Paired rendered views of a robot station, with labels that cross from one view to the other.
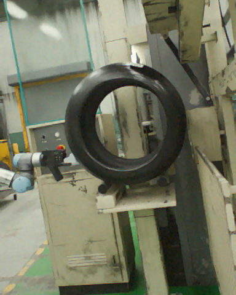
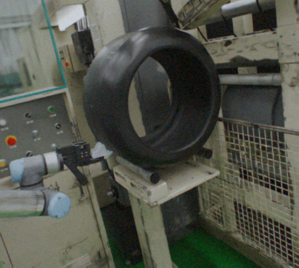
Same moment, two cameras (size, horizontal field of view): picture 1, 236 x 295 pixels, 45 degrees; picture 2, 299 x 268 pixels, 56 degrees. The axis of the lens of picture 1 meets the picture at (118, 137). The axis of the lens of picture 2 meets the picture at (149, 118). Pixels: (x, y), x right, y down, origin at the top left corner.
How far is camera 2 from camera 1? 0.91 m
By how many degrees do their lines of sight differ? 40
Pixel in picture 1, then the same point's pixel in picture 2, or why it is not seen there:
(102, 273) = not seen: outside the picture
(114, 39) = not seen: outside the picture
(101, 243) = (83, 243)
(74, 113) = (121, 90)
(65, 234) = (34, 253)
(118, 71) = (169, 37)
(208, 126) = not seen: hidden behind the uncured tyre
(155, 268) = (160, 243)
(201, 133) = not seen: hidden behind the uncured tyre
